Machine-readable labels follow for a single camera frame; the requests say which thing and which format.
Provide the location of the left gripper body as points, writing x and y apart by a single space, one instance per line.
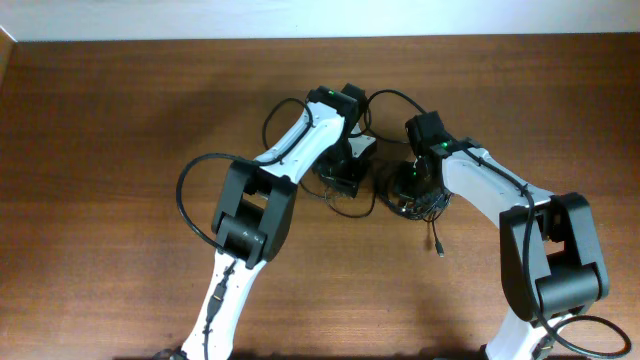
340 168

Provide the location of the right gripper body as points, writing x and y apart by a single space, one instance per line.
408 182

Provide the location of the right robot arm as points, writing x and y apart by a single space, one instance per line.
552 266

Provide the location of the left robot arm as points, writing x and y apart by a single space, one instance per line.
255 209

